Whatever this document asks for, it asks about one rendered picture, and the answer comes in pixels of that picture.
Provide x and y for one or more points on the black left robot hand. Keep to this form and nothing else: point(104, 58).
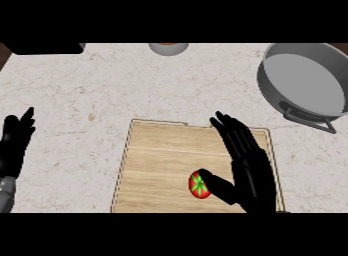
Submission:
point(8, 150)

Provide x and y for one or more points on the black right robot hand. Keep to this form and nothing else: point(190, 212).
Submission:
point(247, 166)

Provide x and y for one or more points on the red tomato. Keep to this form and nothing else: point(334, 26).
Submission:
point(197, 185)

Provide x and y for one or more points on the wooden tray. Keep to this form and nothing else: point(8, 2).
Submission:
point(171, 166)

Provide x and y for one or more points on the grey metal pot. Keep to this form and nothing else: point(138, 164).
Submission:
point(303, 80)

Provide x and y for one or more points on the black appliance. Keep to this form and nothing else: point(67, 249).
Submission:
point(44, 48)

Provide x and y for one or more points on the grey round cup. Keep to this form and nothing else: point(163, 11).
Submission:
point(168, 48)

